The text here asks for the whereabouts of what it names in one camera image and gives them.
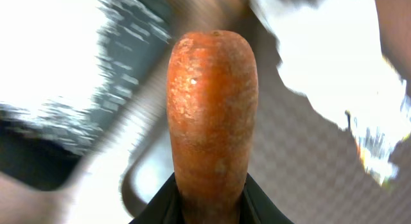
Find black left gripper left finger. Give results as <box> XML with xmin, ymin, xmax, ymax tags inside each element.
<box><xmin>129</xmin><ymin>173</ymin><xmax>185</xmax><ymax>224</ymax></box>

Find silver foil snack wrapper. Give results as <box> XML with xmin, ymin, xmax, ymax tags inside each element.
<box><xmin>345</xmin><ymin>56</ymin><xmax>411</xmax><ymax>188</ymax></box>

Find white paper napkin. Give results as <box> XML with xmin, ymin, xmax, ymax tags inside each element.
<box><xmin>250</xmin><ymin>0</ymin><xmax>410</xmax><ymax>132</ymax></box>

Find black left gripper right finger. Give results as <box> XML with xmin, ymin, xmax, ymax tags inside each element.
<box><xmin>239</xmin><ymin>174</ymin><xmax>293</xmax><ymax>224</ymax></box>

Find orange carrot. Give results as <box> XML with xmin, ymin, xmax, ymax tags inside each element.
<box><xmin>167</xmin><ymin>30</ymin><xmax>258</xmax><ymax>223</ymax></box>

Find brown serving tray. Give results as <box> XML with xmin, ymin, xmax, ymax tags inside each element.
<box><xmin>233</xmin><ymin>13</ymin><xmax>410</xmax><ymax>223</ymax></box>

